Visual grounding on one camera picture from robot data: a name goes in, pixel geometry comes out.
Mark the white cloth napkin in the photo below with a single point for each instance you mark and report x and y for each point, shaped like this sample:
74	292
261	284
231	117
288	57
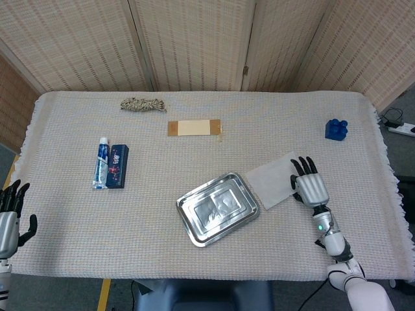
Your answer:
270	181

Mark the blue toy building block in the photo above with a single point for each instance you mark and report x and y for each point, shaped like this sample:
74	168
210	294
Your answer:
336	130

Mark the toothpaste tube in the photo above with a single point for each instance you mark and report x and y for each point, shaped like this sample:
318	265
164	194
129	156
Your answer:
101	163

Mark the dark blue toothpaste box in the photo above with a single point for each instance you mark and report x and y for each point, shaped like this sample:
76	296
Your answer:
117	166

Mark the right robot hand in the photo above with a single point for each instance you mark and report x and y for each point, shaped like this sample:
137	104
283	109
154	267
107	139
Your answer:
311	188

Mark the white power strip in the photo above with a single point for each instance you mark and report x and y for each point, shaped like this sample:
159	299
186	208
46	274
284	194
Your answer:
402	128

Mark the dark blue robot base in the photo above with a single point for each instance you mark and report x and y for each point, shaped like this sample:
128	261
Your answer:
202	296

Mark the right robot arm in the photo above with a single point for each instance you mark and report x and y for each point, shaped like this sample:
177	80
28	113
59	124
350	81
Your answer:
347	259

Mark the black object beside table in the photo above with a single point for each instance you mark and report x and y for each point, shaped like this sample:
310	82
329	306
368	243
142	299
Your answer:
407	197

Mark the stainless steel tray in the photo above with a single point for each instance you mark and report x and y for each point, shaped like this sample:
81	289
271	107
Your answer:
218	209

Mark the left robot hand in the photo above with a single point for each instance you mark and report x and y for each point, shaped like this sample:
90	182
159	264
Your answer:
8	223

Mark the white woven tablecloth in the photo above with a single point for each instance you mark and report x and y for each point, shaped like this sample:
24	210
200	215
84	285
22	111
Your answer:
207	246

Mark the woven folding screen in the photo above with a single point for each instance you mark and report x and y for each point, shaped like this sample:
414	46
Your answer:
207	45

